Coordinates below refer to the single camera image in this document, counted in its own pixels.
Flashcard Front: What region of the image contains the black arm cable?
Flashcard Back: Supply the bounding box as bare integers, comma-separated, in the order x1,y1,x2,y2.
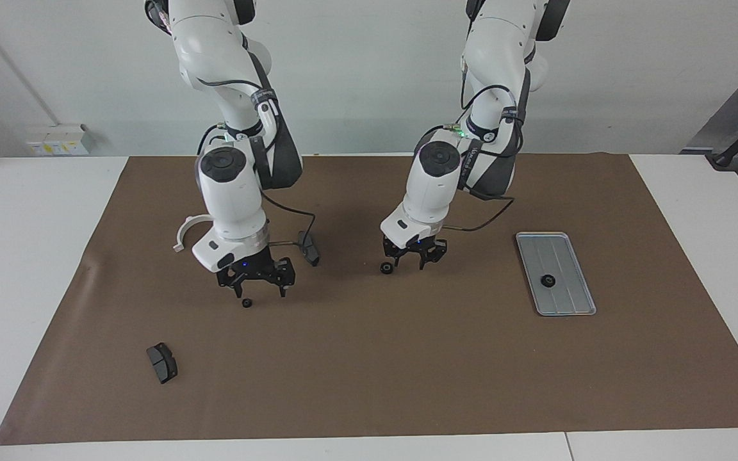
195,77,317,248
441,83,527,232

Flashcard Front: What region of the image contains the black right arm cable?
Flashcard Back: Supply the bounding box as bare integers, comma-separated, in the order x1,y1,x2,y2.
195,77,317,248

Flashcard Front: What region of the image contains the short dark brake pad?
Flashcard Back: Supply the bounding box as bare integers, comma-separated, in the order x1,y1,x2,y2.
146,343,179,385

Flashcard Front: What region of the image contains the brown table mat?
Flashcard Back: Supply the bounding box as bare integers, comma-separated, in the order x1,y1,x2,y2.
0,154,738,446

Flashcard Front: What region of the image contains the long grey brake pad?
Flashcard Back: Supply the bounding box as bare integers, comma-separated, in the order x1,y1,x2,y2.
297,230,321,268

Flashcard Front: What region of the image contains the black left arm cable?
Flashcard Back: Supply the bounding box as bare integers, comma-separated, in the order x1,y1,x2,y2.
441,83,527,232

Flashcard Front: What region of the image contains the silver ribbed metal tray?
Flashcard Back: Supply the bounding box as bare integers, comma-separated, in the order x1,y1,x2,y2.
515,232,598,317

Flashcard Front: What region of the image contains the white curved plastic bracket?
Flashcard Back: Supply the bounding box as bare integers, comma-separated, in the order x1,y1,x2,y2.
172,216,215,253

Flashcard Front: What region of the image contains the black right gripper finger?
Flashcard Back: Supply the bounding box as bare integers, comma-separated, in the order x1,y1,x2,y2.
217,271,245,300
272,259,297,299

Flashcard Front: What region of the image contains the white wall socket box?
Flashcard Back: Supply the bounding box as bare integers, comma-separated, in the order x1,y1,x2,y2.
26,124,95,158

